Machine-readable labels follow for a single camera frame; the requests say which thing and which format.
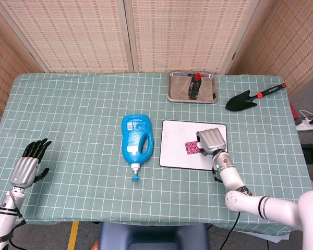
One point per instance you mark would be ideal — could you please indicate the white power strip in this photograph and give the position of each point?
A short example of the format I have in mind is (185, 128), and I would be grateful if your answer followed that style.
(307, 126)

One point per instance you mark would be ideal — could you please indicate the black garden trowel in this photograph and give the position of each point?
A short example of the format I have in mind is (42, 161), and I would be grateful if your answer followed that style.
(238, 102)

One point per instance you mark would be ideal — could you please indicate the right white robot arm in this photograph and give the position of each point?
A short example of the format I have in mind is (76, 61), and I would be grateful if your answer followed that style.
(250, 198)

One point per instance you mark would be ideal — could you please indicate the blue chair seat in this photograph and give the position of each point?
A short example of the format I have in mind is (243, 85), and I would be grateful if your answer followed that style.
(151, 237)

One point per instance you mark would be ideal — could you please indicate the white black-edged mouse pad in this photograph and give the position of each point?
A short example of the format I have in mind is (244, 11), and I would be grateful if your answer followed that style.
(177, 135)

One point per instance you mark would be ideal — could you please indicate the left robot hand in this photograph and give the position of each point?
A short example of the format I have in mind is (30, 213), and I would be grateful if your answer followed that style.
(23, 170)

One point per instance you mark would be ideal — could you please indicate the small black red-capped bottle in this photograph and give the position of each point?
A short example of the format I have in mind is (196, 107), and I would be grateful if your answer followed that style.
(194, 87)

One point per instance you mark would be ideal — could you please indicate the stainless steel tray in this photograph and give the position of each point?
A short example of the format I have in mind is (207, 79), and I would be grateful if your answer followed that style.
(180, 88)

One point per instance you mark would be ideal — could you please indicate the bamboo folding screen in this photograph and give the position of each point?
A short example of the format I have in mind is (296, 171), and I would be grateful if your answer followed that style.
(81, 34)

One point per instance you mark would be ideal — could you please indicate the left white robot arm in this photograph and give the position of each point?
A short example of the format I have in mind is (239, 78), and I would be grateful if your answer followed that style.
(5, 213)

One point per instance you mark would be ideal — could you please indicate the green checkered tablecloth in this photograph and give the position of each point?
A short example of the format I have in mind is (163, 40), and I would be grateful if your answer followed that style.
(81, 135)

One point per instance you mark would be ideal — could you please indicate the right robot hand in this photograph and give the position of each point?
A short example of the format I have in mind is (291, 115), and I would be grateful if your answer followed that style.
(214, 140)

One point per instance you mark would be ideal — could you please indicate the blue detergent pump bottle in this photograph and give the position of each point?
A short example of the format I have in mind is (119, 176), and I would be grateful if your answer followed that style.
(135, 140)

